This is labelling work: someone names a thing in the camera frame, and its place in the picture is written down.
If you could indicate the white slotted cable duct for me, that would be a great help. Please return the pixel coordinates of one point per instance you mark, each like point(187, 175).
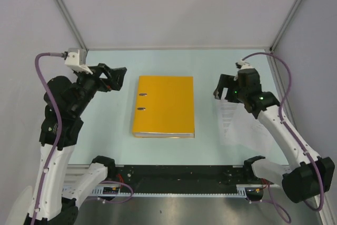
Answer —
point(109, 191)

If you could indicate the white printed paper sheets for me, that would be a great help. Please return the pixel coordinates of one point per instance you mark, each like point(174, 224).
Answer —
point(241, 136)

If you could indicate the aluminium frame post right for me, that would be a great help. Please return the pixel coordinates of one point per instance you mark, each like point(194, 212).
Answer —
point(290, 15)

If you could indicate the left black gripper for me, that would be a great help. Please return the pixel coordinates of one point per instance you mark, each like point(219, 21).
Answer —
point(115, 76)

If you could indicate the aluminium frame post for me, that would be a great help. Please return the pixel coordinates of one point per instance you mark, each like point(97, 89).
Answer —
point(70, 23)
point(290, 15)

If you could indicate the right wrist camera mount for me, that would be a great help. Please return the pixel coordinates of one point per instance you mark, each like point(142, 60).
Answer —
point(241, 65)

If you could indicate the yellow lever arch folder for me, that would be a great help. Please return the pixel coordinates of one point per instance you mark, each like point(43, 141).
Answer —
point(164, 107)

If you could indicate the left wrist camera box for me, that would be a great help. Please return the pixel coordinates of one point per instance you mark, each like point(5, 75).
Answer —
point(76, 60)

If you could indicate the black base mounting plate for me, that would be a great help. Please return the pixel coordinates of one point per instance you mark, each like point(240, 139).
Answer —
point(185, 178)

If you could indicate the aluminium frame post left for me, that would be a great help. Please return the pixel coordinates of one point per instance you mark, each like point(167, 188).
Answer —
point(70, 23)

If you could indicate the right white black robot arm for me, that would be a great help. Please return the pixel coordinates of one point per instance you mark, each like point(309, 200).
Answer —
point(308, 174)

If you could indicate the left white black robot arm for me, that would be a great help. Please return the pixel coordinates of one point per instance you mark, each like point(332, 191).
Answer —
point(65, 103)

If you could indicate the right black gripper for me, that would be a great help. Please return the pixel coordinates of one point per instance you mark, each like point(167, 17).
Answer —
point(225, 81)

